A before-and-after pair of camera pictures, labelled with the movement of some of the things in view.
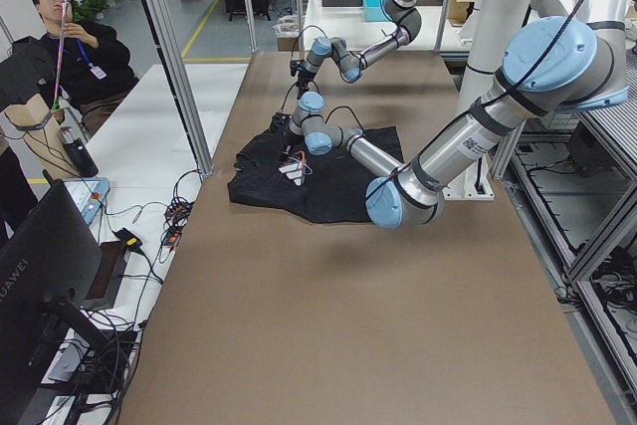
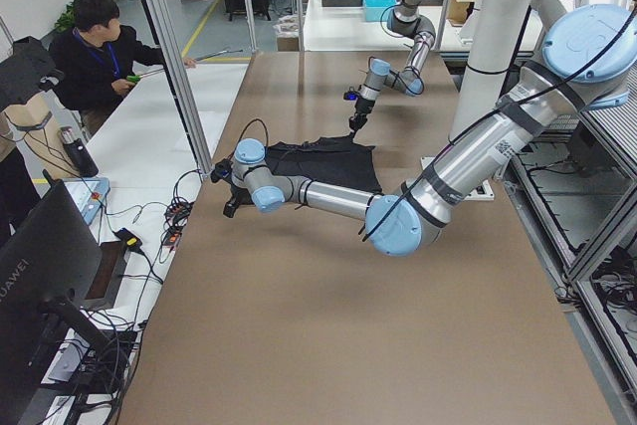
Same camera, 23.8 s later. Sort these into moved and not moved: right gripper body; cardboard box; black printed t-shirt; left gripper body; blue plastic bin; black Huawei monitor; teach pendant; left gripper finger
Moved: left gripper finger; right gripper body; left gripper body; black printed t-shirt
Not moved: cardboard box; teach pendant; blue plastic bin; black Huawei monitor
